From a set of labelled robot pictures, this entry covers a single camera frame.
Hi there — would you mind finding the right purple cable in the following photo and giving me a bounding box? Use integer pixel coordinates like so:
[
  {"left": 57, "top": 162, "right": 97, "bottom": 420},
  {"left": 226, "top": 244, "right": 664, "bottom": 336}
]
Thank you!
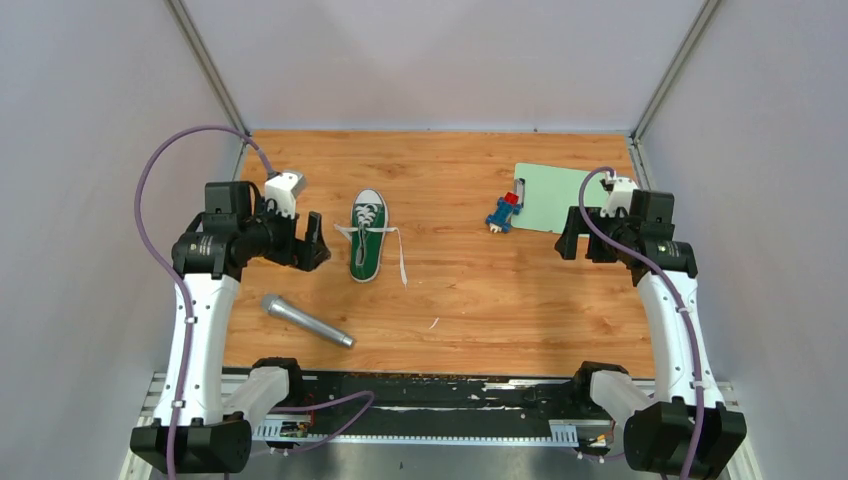
[{"left": 578, "top": 166, "right": 705, "bottom": 480}]

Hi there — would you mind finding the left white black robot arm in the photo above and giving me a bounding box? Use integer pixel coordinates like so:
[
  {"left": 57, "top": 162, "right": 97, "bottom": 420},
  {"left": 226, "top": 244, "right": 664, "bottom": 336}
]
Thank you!
[{"left": 130, "top": 171, "right": 330, "bottom": 478}]

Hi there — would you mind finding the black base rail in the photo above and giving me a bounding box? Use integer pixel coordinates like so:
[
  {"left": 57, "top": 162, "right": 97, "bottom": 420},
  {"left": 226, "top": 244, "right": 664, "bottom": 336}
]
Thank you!
[{"left": 135, "top": 370, "right": 747, "bottom": 448}]

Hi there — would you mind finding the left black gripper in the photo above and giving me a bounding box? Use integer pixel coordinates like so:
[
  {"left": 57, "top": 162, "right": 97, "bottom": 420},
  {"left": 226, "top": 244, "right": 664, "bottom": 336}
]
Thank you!
[{"left": 238, "top": 197, "right": 330, "bottom": 270}]

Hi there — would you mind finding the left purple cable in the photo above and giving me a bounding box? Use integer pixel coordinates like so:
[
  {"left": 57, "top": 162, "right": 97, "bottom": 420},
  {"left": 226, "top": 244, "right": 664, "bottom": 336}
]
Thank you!
[{"left": 134, "top": 125, "right": 276, "bottom": 480}]

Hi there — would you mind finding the light green clipboard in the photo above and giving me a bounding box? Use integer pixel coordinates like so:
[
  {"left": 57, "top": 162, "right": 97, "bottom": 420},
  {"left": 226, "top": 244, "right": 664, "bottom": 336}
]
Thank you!
[{"left": 511, "top": 163, "right": 589, "bottom": 234}]

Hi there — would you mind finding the purple cable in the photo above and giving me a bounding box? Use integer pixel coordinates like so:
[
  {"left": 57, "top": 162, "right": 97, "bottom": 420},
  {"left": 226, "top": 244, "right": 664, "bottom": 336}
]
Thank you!
[
  {"left": 134, "top": 125, "right": 276, "bottom": 480},
  {"left": 578, "top": 166, "right": 705, "bottom": 480}
]

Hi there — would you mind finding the green canvas sneaker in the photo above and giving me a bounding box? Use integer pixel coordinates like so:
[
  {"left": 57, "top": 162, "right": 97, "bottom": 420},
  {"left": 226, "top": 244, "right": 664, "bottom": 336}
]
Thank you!
[{"left": 349, "top": 189, "right": 388, "bottom": 283}]

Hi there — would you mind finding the blue red toy car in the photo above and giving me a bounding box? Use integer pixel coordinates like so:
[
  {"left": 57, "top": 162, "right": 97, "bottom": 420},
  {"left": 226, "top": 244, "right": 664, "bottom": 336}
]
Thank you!
[{"left": 485, "top": 192, "right": 523, "bottom": 233}]

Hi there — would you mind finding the silver microphone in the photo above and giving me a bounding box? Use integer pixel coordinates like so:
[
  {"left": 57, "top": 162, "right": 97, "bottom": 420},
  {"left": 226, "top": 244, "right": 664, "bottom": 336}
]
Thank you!
[{"left": 261, "top": 294, "right": 355, "bottom": 349}]

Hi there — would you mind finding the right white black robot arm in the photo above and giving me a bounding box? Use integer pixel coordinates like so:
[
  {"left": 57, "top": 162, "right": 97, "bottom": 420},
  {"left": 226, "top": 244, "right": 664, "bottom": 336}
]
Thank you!
[{"left": 555, "top": 189, "right": 747, "bottom": 479}]

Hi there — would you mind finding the white shoelace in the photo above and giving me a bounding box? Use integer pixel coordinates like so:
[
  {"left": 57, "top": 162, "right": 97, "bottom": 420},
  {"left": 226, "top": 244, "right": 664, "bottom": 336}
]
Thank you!
[{"left": 334, "top": 211, "right": 408, "bottom": 287}]

